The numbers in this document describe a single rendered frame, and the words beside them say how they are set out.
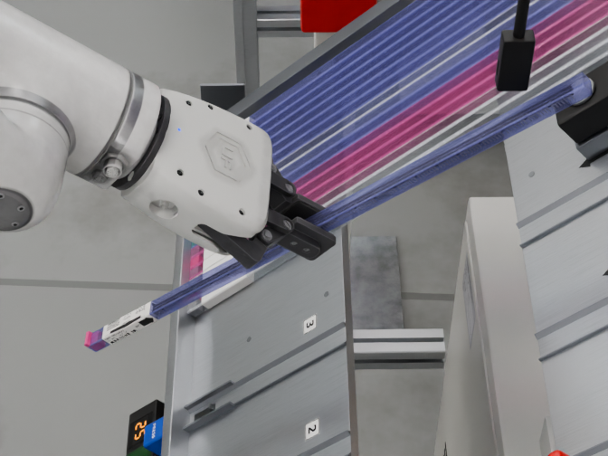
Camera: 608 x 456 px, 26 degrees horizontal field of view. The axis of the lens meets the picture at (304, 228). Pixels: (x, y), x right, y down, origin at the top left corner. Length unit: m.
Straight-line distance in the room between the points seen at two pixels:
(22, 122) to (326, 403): 0.39
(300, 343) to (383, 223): 1.22
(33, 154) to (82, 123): 0.07
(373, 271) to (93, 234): 0.50
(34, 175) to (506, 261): 0.76
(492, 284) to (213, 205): 0.59
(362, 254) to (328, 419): 1.22
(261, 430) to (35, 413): 1.03
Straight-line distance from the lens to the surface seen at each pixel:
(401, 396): 2.13
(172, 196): 0.93
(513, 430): 1.35
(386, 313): 2.21
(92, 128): 0.90
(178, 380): 1.24
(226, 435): 1.18
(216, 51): 2.71
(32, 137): 0.85
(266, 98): 1.41
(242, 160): 0.97
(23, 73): 0.88
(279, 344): 1.18
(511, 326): 1.43
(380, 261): 2.29
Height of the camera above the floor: 1.73
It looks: 47 degrees down
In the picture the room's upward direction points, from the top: straight up
